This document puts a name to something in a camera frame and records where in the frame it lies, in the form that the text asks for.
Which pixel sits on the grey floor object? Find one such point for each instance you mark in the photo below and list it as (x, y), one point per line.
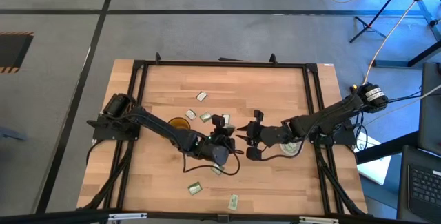
(10, 134)

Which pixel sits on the white box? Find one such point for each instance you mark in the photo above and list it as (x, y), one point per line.
(375, 169)

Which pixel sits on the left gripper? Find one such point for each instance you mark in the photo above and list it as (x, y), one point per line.
(217, 120)

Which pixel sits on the black hazard-striped floor hatch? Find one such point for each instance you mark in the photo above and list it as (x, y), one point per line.
(13, 51)

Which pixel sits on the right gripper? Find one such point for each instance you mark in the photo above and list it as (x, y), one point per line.
(268, 137)

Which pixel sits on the black laptop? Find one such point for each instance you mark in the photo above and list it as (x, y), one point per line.
(425, 189)

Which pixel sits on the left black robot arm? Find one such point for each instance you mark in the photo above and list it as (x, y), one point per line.
(158, 125)

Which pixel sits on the black standing desk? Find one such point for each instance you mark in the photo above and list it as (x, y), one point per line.
(379, 10)

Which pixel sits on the black aluminium table frame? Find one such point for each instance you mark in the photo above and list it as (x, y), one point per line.
(224, 64)

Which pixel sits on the black camera gantry bar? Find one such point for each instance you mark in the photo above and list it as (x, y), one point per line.
(51, 218)

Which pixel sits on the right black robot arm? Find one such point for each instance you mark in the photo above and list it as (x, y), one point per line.
(327, 117)

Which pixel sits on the clear plastic bowl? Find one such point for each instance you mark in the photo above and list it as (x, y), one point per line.
(289, 148)

